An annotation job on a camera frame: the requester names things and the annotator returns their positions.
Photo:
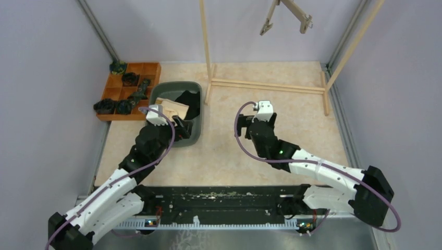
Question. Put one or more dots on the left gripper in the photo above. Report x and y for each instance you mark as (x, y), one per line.
(185, 127)

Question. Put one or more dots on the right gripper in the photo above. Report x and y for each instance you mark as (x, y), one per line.
(244, 122)

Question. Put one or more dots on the beige cotton underwear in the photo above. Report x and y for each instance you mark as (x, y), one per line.
(172, 108)

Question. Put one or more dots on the beige clip hanger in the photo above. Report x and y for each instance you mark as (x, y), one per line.
(305, 20)

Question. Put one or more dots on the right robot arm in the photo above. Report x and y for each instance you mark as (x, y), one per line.
(366, 194)

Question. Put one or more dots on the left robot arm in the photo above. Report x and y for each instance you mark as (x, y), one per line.
(121, 195)

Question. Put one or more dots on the black garment in bin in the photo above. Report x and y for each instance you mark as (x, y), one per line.
(193, 101)

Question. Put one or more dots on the dark green plastic bin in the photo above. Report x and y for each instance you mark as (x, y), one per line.
(171, 90)

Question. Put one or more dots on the orange compartment tray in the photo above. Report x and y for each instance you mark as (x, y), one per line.
(116, 90)

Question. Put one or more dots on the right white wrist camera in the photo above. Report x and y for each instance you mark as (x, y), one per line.
(264, 110)

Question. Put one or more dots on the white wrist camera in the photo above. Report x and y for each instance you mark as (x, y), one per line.
(264, 110)
(154, 115)

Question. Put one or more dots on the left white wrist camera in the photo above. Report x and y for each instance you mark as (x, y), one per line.
(154, 115)

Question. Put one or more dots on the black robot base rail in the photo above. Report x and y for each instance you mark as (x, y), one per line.
(224, 205)

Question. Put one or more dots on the wooden clothes rack frame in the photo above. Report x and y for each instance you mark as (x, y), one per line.
(231, 33)

